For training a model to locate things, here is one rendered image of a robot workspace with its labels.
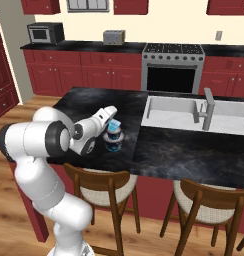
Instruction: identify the red wall cupboard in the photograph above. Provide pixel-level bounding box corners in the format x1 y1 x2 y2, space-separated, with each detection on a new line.
205 0 244 17
20 0 61 16
113 0 150 16

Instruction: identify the grey sink tap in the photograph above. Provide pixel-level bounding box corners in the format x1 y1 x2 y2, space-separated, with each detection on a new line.
194 87 216 131

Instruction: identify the white sink basin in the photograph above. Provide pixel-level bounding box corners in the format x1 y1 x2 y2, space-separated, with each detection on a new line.
140 95 244 137

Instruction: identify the silver toaster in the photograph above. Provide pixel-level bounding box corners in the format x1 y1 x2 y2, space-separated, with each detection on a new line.
102 29 126 46

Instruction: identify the large dark blue yogurt container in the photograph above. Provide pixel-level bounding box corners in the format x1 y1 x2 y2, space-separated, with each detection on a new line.
103 128 126 153

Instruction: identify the black and silver microwave oven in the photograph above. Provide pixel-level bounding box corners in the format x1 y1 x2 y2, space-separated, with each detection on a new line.
26 22 66 45

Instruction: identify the red tall cupboard unit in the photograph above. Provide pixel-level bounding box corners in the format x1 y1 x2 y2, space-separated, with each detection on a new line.
0 13 21 122

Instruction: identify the red lower cupboard run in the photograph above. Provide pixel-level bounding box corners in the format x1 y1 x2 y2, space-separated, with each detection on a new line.
198 55 244 99
22 49 143 98

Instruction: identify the silver stove with oven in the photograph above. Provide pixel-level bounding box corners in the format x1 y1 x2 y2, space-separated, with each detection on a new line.
140 42 206 95

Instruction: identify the red kitchen island base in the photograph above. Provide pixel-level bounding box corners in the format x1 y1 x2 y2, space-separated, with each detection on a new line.
8 162 244 243

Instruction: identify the small light blue yogurt container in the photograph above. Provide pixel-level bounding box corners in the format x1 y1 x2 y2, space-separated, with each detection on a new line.
107 120 123 133

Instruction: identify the grey glass-front wall cupboard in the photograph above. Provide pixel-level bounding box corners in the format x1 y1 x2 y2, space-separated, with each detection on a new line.
66 0 110 14

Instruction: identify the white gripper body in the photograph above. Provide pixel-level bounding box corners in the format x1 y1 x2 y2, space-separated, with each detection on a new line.
103 105 119 124

